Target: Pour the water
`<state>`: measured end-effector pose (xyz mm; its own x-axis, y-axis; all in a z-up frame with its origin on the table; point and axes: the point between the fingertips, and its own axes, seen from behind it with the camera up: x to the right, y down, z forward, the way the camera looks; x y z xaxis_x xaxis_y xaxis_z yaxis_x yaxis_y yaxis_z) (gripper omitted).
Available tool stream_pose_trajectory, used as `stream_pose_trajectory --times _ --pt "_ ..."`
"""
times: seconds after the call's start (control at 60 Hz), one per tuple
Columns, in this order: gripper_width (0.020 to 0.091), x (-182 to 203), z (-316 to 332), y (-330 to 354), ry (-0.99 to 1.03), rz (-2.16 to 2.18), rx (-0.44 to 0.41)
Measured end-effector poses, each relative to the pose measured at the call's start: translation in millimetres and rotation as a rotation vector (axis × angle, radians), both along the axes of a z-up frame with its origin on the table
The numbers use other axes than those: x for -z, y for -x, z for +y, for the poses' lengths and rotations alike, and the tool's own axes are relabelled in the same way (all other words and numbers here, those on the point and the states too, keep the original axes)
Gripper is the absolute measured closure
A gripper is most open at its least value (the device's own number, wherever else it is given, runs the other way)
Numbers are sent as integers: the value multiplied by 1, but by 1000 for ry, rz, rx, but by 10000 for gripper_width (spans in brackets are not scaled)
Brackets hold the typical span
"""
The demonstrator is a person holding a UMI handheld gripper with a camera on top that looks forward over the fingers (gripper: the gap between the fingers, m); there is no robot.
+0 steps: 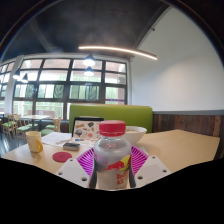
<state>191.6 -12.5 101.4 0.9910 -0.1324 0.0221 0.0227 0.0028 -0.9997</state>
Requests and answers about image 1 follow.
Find white paper sheet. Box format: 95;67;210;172
41;131;73;148

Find wooden dining table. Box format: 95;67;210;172
21;114;53;132

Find black sticker-covered laptop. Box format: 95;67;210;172
71;115;105;141

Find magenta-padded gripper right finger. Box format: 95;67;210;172
129;145;172;189

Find red-capped clear drink bottle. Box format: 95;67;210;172
88;120;137;191

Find flat round red coaster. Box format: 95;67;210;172
52;151;73;163

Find small dark box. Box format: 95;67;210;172
62;141;81;152

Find white ceramic bowl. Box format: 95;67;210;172
124;125;148;146

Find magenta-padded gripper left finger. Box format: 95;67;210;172
55;147;96;190

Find black-framed window wall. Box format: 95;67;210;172
0;58;129;121

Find cream mug with yellow handle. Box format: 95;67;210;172
25;130;44;154

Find green upholstered bench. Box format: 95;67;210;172
68;103;154;134

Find hanging pendant ceiling lamps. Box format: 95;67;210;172
12;54;97;84

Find long curved light strip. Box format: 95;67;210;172
78;45;158;61

